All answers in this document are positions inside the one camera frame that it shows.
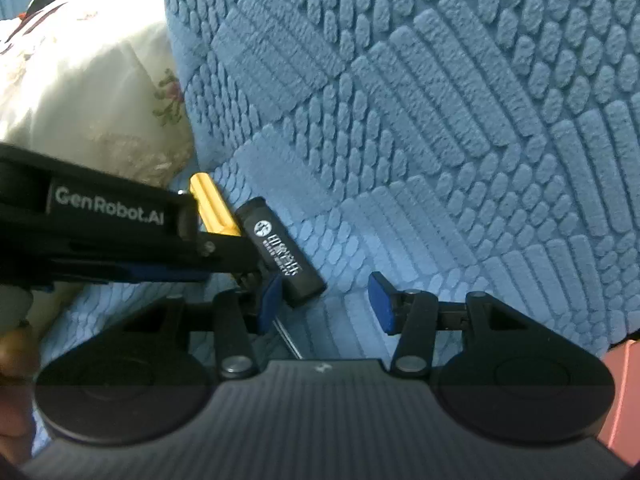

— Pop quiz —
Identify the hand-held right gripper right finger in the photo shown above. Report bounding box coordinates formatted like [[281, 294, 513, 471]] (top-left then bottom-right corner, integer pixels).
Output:
[[368, 271, 526, 377]]

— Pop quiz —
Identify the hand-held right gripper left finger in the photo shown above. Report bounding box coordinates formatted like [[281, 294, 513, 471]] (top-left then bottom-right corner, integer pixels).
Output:
[[120, 275, 284, 378]]

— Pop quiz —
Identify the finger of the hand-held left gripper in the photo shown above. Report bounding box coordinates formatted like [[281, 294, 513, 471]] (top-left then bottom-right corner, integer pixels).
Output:
[[196, 231, 266, 288], [50, 266, 215, 287]]

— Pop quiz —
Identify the yellow black screwdriver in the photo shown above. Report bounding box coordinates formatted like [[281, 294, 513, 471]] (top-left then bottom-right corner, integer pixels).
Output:
[[177, 172, 329, 361]]

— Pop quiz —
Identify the pink cardboard box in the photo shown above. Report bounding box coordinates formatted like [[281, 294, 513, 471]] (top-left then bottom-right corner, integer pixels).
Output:
[[597, 337, 640, 466]]

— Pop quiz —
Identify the person's left hand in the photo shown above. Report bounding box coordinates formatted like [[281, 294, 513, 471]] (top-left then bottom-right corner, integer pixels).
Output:
[[0, 325, 43, 466]]

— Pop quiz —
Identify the blue textured chair cushion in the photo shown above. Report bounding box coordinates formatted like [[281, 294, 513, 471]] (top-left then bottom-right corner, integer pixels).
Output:
[[40, 0, 640, 361]]

